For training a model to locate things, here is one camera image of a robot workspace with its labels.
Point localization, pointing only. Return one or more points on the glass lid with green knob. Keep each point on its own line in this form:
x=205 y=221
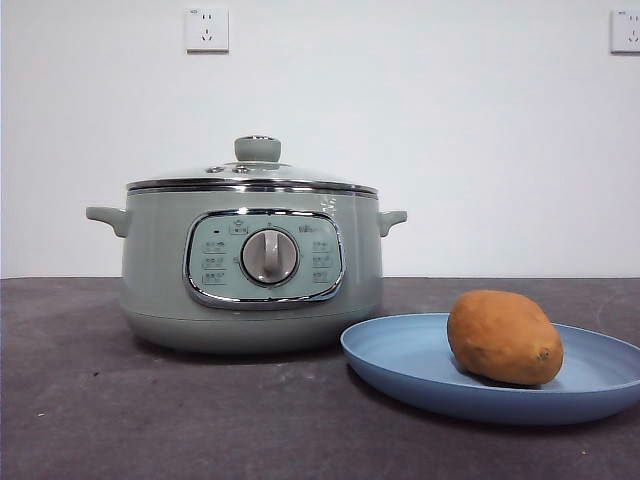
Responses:
x=257 y=149

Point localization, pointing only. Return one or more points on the brown potato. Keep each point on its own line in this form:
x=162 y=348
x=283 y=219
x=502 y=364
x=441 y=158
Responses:
x=500 y=335

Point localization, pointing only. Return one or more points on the blue round plate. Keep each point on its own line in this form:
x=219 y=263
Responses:
x=400 y=360

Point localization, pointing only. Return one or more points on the pale green electric steamer pot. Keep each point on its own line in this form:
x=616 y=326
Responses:
x=160 y=275

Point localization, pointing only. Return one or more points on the white wall socket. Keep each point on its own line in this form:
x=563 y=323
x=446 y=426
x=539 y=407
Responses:
x=626 y=32
x=208 y=30

